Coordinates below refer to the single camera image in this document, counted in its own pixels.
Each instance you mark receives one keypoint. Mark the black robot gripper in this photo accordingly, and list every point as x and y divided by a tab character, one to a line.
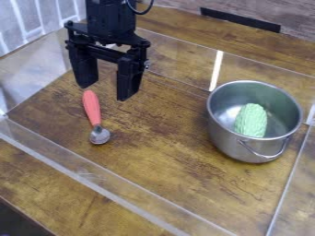
107	38

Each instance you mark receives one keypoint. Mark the orange handled metal spoon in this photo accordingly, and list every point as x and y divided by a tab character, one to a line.
100	134

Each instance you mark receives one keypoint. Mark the black strip on table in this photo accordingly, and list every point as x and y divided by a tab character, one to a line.
250	22

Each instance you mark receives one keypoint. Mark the green knitted toy vegetable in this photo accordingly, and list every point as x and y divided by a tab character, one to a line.
251	121

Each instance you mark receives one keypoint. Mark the stainless steel pot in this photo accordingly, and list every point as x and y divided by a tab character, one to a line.
284	116

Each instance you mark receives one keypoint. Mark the clear acrylic barrier wall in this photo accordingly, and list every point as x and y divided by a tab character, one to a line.
158	180

